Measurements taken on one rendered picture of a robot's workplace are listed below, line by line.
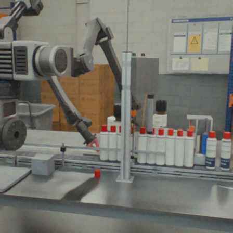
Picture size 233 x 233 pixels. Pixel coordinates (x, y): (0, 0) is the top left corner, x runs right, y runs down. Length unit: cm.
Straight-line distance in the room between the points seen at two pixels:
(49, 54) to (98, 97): 399
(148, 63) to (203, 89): 455
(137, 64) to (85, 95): 375
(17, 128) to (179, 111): 505
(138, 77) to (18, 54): 59
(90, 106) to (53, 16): 280
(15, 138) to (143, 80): 68
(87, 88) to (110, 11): 207
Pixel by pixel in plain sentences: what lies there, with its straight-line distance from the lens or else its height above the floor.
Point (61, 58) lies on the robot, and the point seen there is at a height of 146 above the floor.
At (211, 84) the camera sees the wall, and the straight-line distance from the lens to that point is 612.
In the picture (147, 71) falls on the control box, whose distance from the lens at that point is 163.
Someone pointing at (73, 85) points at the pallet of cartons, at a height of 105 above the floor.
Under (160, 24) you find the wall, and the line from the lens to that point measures 634.
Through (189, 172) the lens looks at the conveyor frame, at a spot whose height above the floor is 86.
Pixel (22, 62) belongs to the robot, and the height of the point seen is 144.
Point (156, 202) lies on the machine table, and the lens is 149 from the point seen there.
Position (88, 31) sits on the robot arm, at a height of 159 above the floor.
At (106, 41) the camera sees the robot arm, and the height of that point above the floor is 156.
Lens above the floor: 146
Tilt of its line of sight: 9 degrees down
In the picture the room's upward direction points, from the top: 1 degrees clockwise
